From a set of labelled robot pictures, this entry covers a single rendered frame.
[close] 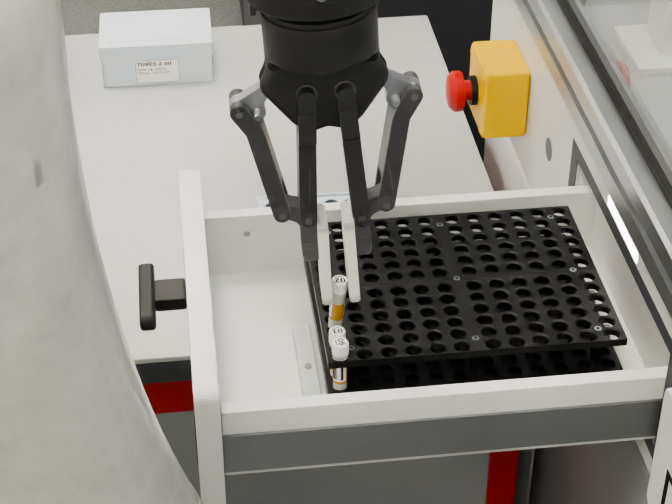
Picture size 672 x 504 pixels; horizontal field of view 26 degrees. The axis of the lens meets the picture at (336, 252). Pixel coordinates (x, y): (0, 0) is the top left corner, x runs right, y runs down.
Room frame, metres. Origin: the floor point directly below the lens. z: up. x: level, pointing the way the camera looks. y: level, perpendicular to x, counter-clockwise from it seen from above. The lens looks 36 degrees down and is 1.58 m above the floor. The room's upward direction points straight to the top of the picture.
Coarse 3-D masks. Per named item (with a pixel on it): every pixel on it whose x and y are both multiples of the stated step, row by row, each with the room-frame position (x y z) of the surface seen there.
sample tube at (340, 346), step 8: (336, 344) 0.81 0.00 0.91; (344, 344) 0.81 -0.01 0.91; (336, 352) 0.81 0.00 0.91; (344, 352) 0.81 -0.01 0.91; (336, 360) 0.81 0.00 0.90; (336, 368) 0.81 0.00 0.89; (344, 368) 0.81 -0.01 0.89; (336, 376) 0.81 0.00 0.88; (344, 376) 0.81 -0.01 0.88; (336, 384) 0.81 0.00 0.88; (344, 384) 0.81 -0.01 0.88
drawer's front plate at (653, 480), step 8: (664, 400) 0.74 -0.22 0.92; (664, 408) 0.74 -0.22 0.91; (664, 416) 0.74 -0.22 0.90; (664, 424) 0.74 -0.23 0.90; (664, 432) 0.74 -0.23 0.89; (656, 440) 0.75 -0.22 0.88; (664, 440) 0.73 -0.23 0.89; (656, 448) 0.74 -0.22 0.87; (664, 448) 0.73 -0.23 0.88; (656, 456) 0.74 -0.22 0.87; (664, 456) 0.73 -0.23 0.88; (656, 464) 0.74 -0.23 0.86; (664, 464) 0.73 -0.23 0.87; (656, 472) 0.74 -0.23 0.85; (664, 472) 0.72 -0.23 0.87; (656, 480) 0.73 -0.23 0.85; (664, 480) 0.72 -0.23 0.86; (648, 488) 0.74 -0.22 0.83; (656, 488) 0.73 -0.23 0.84; (648, 496) 0.74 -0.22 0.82; (656, 496) 0.73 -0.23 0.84
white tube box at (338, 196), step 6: (336, 192) 1.18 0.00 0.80; (342, 192) 1.18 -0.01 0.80; (348, 192) 1.18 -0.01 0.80; (258, 198) 1.17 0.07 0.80; (264, 198) 1.17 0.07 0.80; (318, 198) 1.17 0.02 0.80; (324, 198) 1.17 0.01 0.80; (330, 198) 1.17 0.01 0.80; (336, 198) 1.17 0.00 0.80; (342, 198) 1.17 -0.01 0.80; (348, 198) 1.17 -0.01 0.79; (258, 204) 1.16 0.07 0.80; (264, 204) 1.16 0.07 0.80
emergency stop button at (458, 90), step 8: (456, 72) 1.24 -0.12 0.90; (448, 80) 1.24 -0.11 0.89; (456, 80) 1.23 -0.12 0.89; (464, 80) 1.24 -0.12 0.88; (448, 88) 1.23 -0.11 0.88; (456, 88) 1.22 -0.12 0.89; (464, 88) 1.22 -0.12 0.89; (448, 96) 1.23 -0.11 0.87; (456, 96) 1.22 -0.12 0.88; (464, 96) 1.22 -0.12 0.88; (448, 104) 1.23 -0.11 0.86; (456, 104) 1.22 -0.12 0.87; (464, 104) 1.22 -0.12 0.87
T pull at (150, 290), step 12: (144, 264) 0.90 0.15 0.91; (144, 276) 0.89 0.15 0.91; (144, 288) 0.87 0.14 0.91; (156, 288) 0.88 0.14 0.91; (168, 288) 0.88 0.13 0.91; (180, 288) 0.88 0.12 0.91; (144, 300) 0.86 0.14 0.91; (156, 300) 0.86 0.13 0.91; (168, 300) 0.86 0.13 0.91; (180, 300) 0.86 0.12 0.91; (144, 312) 0.84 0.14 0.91; (144, 324) 0.84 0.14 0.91
